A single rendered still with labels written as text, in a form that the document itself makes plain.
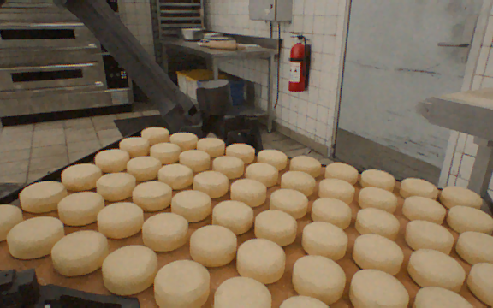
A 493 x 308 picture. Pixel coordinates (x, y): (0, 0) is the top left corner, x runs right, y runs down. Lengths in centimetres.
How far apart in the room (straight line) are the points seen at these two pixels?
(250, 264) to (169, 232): 10
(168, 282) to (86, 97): 448
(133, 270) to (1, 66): 443
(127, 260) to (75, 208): 12
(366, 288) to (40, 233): 33
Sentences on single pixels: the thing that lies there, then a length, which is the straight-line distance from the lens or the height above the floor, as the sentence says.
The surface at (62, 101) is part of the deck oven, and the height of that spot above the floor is 23.
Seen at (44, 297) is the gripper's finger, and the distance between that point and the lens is 35.
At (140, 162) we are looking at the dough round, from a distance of 55.
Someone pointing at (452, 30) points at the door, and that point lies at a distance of 247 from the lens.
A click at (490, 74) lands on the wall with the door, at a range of 231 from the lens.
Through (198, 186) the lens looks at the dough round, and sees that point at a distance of 49.
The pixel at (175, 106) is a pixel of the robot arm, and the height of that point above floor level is 104.
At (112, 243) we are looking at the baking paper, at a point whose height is 99.
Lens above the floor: 123
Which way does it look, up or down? 22 degrees down
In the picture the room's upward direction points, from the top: straight up
